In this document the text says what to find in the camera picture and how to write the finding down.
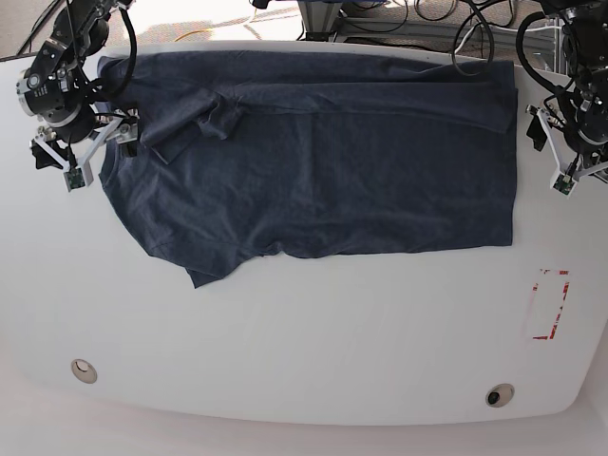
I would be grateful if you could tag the aluminium frame rail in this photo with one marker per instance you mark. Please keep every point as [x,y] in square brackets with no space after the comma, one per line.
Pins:
[436,26]

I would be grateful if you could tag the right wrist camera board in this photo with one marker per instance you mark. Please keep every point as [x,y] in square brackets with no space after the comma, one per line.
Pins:
[74,179]

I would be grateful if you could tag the dark blue t-shirt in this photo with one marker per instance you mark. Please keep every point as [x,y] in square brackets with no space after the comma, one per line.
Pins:
[246,153]

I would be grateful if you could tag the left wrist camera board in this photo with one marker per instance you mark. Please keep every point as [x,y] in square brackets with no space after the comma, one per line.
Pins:
[564,184]

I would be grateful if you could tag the table grommet hole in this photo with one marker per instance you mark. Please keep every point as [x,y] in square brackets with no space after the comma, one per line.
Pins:
[84,371]
[500,395]

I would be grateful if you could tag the right table grommet hole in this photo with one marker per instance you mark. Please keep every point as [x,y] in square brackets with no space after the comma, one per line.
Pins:
[500,395]

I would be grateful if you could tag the left table grommet hole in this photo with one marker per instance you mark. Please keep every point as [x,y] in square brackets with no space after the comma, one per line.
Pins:
[84,371]

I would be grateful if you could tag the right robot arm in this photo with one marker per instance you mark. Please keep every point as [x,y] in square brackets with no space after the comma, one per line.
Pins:
[78,115]

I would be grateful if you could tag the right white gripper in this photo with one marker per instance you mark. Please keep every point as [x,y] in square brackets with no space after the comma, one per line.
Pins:
[118,127]

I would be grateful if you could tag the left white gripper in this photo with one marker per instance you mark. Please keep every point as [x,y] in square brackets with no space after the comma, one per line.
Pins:
[590,160]

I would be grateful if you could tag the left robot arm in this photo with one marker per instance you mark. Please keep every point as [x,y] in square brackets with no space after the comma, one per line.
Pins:
[572,121]

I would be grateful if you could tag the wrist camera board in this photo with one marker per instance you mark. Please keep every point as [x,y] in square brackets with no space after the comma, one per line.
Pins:
[564,184]
[74,179]

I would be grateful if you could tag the red tape rectangle marking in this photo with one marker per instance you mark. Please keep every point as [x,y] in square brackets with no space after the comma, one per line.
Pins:
[549,294]

